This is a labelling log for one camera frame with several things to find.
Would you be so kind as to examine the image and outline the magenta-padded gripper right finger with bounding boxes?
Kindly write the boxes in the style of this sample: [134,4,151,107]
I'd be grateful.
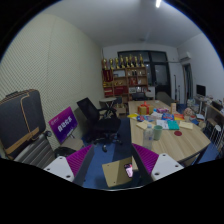
[129,143,185,186]

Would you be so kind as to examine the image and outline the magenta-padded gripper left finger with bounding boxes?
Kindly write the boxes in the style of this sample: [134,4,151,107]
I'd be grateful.
[43,144,96,187]

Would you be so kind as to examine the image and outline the pale green ribbed cup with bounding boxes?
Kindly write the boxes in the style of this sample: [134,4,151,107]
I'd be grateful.
[152,125,163,141]

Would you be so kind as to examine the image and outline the brown board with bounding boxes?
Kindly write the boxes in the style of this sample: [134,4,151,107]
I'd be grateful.
[101,156,139,188]

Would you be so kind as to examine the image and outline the white printed booklet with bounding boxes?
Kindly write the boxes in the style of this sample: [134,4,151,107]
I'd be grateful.
[155,119,170,130]

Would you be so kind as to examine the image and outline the purple sign board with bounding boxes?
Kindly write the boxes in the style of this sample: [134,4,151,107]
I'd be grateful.
[48,106,79,145]

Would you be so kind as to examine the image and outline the teal book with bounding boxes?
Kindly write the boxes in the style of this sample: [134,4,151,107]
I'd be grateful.
[166,119,180,131]

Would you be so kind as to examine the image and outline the black office chair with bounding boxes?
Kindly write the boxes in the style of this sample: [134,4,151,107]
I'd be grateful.
[76,97,123,146]

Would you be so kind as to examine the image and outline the grey ribbed chair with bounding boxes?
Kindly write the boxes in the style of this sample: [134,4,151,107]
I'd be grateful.
[13,131,56,169]

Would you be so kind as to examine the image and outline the yellow gift box red ribbon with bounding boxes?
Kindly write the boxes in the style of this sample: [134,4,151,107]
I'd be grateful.
[137,101,155,116]

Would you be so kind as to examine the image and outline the pink flat box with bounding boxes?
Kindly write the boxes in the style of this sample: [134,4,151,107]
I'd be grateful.
[155,107,170,114]

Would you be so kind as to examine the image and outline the small orange white carton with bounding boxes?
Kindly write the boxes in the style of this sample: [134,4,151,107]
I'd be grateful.
[169,102,177,115]

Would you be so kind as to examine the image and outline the pink flowers in white pot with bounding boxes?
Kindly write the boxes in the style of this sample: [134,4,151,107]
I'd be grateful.
[183,107,196,123]

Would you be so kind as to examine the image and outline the grey padded chair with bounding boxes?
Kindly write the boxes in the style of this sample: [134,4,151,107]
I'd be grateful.
[156,91,174,106]

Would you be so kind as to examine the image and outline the small round side table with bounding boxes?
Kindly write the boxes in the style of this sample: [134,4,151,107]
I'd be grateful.
[99,96,118,109]

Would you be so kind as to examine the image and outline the dark suitcase with tan trim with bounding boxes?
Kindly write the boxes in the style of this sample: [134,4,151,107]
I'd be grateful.
[0,88,47,159]

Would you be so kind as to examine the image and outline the white round stool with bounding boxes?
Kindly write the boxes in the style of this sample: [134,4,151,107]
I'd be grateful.
[209,124,223,148]

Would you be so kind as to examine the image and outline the wooden side desk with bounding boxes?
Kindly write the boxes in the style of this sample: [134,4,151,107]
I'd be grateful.
[194,94,224,129]

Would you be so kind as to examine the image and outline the wooden shelf unit with trophies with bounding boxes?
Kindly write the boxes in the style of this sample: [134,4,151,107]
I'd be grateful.
[101,54,149,98]

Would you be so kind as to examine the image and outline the black computer monitor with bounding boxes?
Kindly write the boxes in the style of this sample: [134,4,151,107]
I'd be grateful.
[195,84,207,98]

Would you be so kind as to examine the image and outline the white wall air conditioner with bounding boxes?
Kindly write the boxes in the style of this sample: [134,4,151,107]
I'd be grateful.
[179,51,193,63]

